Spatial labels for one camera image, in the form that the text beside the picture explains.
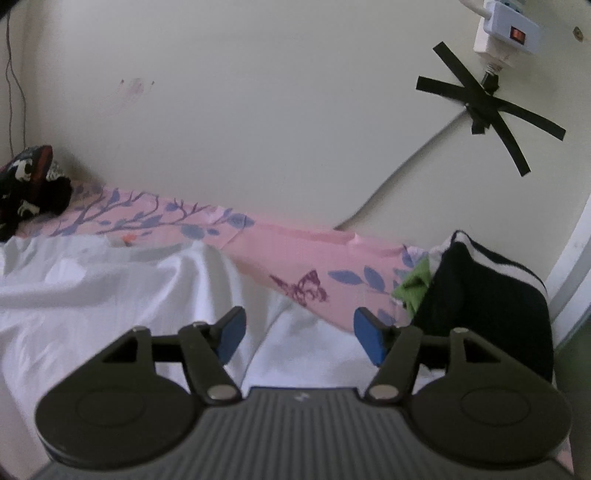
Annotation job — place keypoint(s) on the black garment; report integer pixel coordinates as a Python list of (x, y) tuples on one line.
[(499, 299)]

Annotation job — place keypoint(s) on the black tape cross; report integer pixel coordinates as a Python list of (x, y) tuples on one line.
[(485, 109)]

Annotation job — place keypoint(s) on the white door frame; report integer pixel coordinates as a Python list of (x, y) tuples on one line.
[(568, 284)]

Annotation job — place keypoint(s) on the white cloth garment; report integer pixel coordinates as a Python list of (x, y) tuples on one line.
[(65, 299)]

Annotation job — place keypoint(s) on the white power strip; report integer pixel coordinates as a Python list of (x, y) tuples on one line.
[(504, 31)]

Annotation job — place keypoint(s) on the black patterned clothing pile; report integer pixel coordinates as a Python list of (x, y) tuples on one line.
[(32, 184)]

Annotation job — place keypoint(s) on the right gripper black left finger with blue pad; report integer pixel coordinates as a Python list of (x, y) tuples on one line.
[(203, 350)]

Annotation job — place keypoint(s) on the green small garment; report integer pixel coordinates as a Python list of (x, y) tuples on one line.
[(412, 291)]

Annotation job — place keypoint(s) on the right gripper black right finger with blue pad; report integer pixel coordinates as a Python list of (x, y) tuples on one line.
[(473, 366)]

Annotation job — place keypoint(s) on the pink floral bed sheet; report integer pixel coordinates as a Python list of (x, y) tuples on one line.
[(331, 273)]

